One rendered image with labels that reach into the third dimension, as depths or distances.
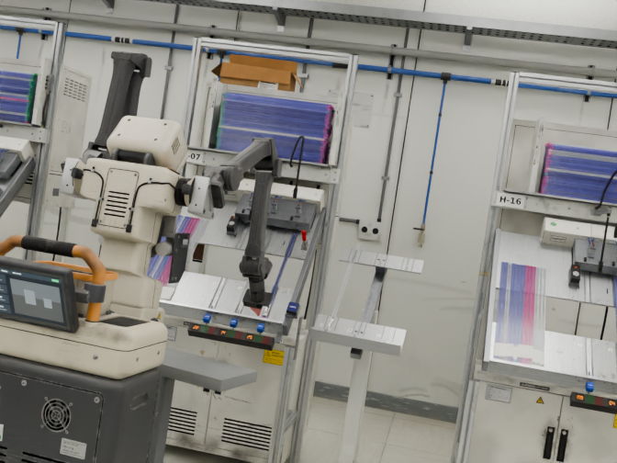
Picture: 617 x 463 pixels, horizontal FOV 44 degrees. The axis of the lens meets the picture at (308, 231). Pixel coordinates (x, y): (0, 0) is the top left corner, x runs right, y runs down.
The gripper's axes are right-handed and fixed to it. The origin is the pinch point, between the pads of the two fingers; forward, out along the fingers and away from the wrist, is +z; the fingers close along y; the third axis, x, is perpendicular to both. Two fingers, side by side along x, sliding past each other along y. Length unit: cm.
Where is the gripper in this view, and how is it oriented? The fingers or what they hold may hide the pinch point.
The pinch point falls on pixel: (258, 313)
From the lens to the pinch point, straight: 293.0
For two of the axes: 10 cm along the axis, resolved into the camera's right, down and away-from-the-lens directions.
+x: -2.4, 6.5, -7.2
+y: -9.7, -1.6, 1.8
